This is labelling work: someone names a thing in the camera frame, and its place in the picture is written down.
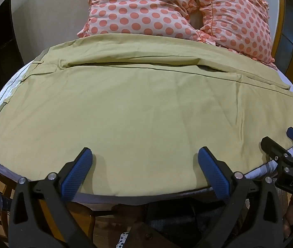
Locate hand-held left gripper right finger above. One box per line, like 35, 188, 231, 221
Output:
197, 147, 285, 248

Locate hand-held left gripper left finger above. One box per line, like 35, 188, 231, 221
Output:
8, 147, 96, 248

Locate khaki pants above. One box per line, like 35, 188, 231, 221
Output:
0, 34, 293, 204

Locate person's right hand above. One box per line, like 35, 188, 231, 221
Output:
283, 196, 293, 241

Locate white bed sheet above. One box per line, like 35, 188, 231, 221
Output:
0, 62, 293, 205

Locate orange polka dot pillow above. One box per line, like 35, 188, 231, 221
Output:
76, 0, 204, 42
191, 0, 277, 70

